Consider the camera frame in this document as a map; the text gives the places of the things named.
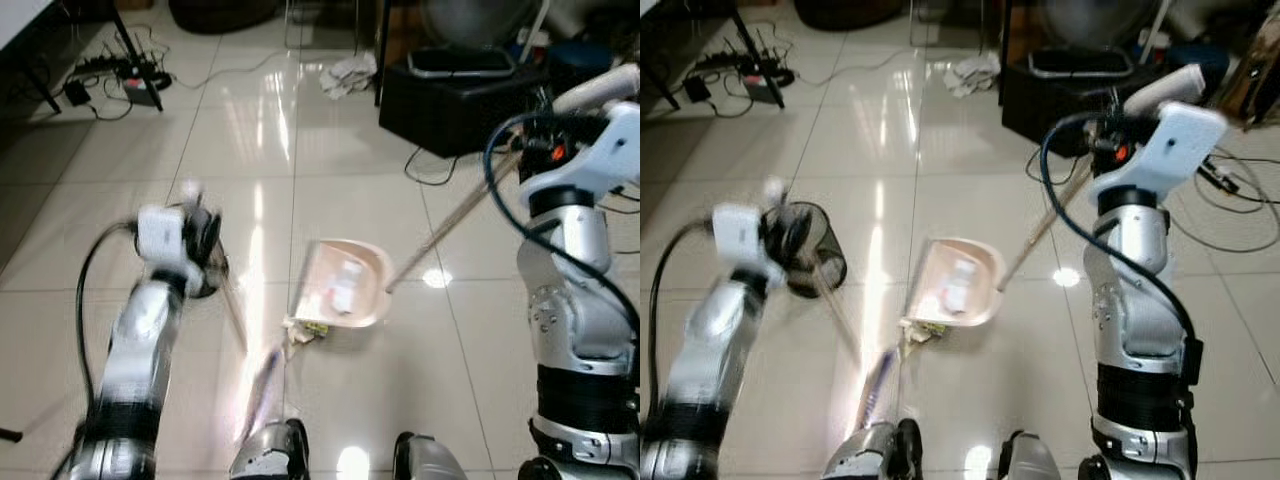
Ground pink dustpan with wooden handle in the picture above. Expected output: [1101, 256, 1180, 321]
[900, 160, 1099, 337]
[285, 150, 526, 343]

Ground silver robot leg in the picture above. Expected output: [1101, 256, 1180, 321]
[230, 417, 311, 480]
[996, 430, 1063, 480]
[392, 431, 471, 480]
[822, 417, 924, 480]

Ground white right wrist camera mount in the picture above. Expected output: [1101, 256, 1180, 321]
[520, 100, 641, 207]
[1088, 100, 1231, 207]

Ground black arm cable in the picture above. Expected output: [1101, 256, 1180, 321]
[1040, 110, 1201, 346]
[648, 222, 716, 401]
[484, 110, 641, 336]
[75, 222, 141, 401]

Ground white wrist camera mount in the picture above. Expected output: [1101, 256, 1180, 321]
[711, 202, 771, 283]
[520, 100, 641, 207]
[1088, 100, 1231, 207]
[136, 204, 193, 273]

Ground silver right robot leg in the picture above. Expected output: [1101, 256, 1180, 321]
[996, 430, 1063, 480]
[392, 431, 471, 480]

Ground broom with thin wooden stick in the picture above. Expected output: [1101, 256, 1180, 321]
[183, 178, 289, 441]
[765, 178, 903, 433]

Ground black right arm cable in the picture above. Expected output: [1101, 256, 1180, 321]
[1040, 110, 1201, 346]
[484, 110, 641, 336]

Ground black box cabinet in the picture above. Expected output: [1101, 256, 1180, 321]
[378, 50, 549, 159]
[1000, 52, 1133, 157]

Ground black silver-rimmed flat scale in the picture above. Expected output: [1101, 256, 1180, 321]
[407, 46, 517, 80]
[1028, 47, 1137, 80]

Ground dark blue round stool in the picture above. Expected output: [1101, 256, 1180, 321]
[1165, 42, 1233, 101]
[547, 42, 614, 97]

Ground grey standing fan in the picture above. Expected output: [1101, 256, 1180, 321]
[420, 0, 551, 53]
[1035, 0, 1173, 53]

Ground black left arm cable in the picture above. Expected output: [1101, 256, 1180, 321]
[648, 222, 716, 401]
[75, 222, 141, 401]

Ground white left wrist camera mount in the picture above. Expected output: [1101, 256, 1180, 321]
[136, 204, 193, 273]
[711, 202, 771, 283]

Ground black slanted table leg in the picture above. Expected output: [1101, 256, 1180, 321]
[105, 0, 164, 112]
[728, 0, 787, 109]

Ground black wire waste basket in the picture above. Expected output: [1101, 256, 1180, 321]
[785, 200, 849, 299]
[188, 235, 230, 299]

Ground silver left robot leg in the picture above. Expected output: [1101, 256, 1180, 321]
[822, 417, 924, 480]
[230, 417, 311, 480]

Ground black floor cable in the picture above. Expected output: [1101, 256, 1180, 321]
[403, 148, 463, 187]
[1025, 148, 1083, 187]

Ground white crumpled cloth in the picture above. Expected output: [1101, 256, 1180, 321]
[319, 54, 379, 100]
[945, 52, 1002, 100]

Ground yellow green litter scrap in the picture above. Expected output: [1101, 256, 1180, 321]
[900, 318, 946, 346]
[285, 318, 331, 346]

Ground dark round floor object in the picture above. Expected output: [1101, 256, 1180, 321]
[168, 0, 283, 37]
[793, 0, 906, 33]

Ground white plastic cylinder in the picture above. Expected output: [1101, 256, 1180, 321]
[550, 64, 641, 117]
[1122, 63, 1208, 119]

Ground white crumpled paper scrap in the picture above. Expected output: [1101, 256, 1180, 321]
[945, 260, 979, 311]
[333, 262, 367, 313]

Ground metal chair legs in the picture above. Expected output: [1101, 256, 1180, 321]
[284, 0, 377, 53]
[908, 0, 1001, 51]

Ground black power strip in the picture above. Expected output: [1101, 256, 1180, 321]
[1195, 158, 1243, 197]

